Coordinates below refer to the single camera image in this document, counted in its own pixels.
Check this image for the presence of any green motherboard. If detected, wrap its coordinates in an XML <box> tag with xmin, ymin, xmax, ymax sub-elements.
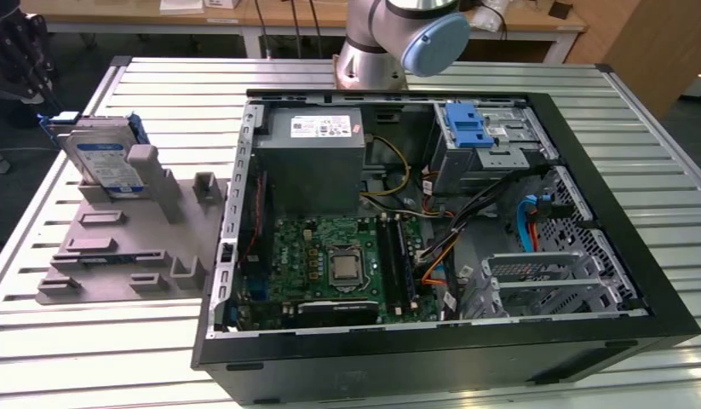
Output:
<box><xmin>233</xmin><ymin>215</ymin><xmax>442</xmax><ymax>329</ymax></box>

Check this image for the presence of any orange wire bundle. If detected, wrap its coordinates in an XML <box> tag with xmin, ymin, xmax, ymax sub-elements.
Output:
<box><xmin>420</xmin><ymin>238</ymin><xmax>450</xmax><ymax>286</ymax></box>

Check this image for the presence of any metal optical drive cage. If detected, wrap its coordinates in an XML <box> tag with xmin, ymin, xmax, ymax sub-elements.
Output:
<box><xmin>430</xmin><ymin>101</ymin><xmax>558</xmax><ymax>196</ymax></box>

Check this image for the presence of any yellow black power wire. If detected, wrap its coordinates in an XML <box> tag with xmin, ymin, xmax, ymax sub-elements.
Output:
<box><xmin>358</xmin><ymin>134</ymin><xmax>412</xmax><ymax>198</ymax></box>

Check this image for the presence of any metal disk bay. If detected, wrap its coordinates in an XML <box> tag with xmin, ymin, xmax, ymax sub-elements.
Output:
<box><xmin>478</xmin><ymin>251</ymin><xmax>635</xmax><ymax>319</ymax></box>

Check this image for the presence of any white PSU label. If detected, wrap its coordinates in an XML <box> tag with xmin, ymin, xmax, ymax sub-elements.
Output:
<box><xmin>289</xmin><ymin>113</ymin><xmax>352</xmax><ymax>139</ymax></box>

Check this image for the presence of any black RAM slot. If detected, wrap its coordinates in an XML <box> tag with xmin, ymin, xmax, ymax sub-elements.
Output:
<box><xmin>384</xmin><ymin>216</ymin><xmax>406</xmax><ymax>314</ymax></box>
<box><xmin>400</xmin><ymin>216</ymin><xmax>422</xmax><ymax>314</ymax></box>
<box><xmin>392</xmin><ymin>216</ymin><xmax>414</xmax><ymax>314</ymax></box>
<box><xmin>377</xmin><ymin>216</ymin><xmax>397</xmax><ymax>314</ymax></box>

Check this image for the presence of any hard disk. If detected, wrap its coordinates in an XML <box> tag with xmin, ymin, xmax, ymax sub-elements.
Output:
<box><xmin>34</xmin><ymin>108</ymin><xmax>152</xmax><ymax>199</ymax></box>

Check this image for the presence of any wooden desk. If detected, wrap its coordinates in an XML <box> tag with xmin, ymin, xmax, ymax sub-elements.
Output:
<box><xmin>34</xmin><ymin>0</ymin><xmax>589</xmax><ymax>65</ymax></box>

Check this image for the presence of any red yellow power wire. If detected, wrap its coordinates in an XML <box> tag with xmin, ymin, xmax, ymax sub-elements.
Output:
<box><xmin>527</xmin><ymin>210</ymin><xmax>543</xmax><ymax>252</ymax></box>

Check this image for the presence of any CPU socket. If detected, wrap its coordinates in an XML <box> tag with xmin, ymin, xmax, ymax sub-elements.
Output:
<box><xmin>324</xmin><ymin>244</ymin><xmax>372</xmax><ymax>294</ymax></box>

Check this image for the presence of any grey parts rack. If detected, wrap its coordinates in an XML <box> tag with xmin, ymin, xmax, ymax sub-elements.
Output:
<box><xmin>34</xmin><ymin>144</ymin><xmax>229</xmax><ymax>306</ymax></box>

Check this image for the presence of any silver CPU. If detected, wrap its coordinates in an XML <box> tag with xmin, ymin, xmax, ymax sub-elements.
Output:
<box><xmin>329</xmin><ymin>254</ymin><xmax>364</xmax><ymax>281</ymax></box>

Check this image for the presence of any black graphics card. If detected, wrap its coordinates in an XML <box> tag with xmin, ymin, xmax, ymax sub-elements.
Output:
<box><xmin>281</xmin><ymin>297</ymin><xmax>381</xmax><ymax>328</ymax></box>

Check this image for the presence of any black cable bundle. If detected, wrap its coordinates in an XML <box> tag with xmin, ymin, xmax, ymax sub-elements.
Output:
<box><xmin>420</xmin><ymin>168</ymin><xmax>555</xmax><ymax>262</ymax></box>

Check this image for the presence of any grey power supply unit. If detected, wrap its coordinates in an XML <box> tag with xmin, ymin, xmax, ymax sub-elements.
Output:
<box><xmin>253</xmin><ymin>106</ymin><xmax>366</xmax><ymax>218</ymax></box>

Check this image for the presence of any blue drive latch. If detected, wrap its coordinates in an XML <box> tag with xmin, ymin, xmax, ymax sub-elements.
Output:
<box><xmin>444</xmin><ymin>104</ymin><xmax>494</xmax><ymax>149</ymax></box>

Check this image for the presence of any black PC case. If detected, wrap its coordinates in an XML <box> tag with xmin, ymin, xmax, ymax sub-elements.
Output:
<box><xmin>189</xmin><ymin>88</ymin><xmax>701</xmax><ymax>406</ymax></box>

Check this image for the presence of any blue SATA wire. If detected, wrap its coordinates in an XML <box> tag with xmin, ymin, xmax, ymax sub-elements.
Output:
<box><xmin>516</xmin><ymin>193</ymin><xmax>557</xmax><ymax>253</ymax></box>

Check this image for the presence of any grey white wire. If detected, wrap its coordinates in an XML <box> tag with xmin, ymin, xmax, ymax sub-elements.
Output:
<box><xmin>360</xmin><ymin>193</ymin><xmax>458</xmax><ymax>219</ymax></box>

